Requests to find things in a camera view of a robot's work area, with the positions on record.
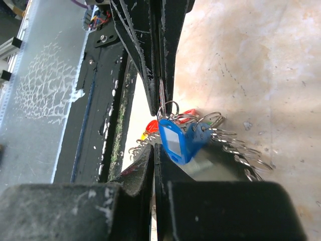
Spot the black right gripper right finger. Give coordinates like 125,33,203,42
154,144,307,240

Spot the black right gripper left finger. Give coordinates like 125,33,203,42
1,145,153,240

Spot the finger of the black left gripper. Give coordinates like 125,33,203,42
110,1,158,116
158,0,195,100

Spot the blue key tag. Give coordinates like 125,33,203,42
158,119,189,165

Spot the silver key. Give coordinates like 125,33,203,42
159,77,166,115

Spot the yellow key tag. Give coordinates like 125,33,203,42
141,133,148,140

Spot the red key tag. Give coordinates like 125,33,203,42
144,109,199,135

